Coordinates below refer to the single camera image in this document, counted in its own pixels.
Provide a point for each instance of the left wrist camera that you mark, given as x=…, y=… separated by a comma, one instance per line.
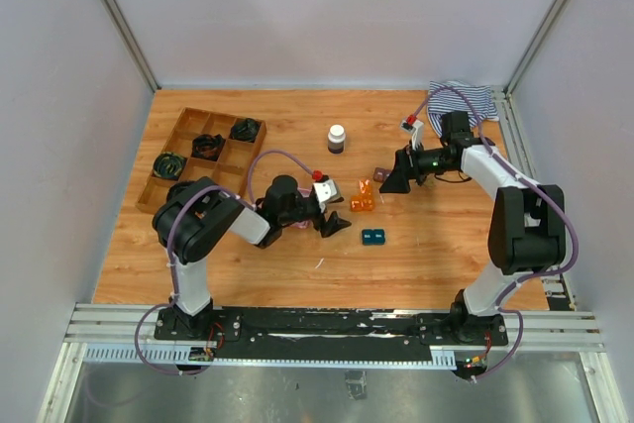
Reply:
x=323, y=190

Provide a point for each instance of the orange pill box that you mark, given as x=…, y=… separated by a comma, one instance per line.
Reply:
x=363, y=201

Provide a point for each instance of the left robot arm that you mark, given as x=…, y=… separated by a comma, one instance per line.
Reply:
x=193, y=221

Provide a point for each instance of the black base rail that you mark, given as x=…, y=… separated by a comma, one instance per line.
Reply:
x=321, y=334

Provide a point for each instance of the white cap pill bottle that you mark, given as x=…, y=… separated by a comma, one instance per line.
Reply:
x=336, y=139

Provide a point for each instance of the striped blue cloth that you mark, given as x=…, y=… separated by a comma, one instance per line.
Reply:
x=454, y=95

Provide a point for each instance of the brown pill box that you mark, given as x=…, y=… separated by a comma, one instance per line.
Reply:
x=380, y=174

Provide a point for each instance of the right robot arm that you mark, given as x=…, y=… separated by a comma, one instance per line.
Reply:
x=527, y=234

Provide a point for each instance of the teal pill box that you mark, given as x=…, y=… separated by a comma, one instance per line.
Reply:
x=373, y=237

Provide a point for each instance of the pink pill organizer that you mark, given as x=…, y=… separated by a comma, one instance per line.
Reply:
x=301, y=225

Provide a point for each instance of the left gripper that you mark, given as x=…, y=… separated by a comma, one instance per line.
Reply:
x=332, y=226

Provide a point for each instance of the clear glass pill bottle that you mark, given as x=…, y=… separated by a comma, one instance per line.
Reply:
x=430, y=180

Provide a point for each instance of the wooden compartment tray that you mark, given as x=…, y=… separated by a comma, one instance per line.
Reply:
x=203, y=144

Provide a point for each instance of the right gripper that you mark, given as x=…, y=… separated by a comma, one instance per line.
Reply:
x=405, y=165

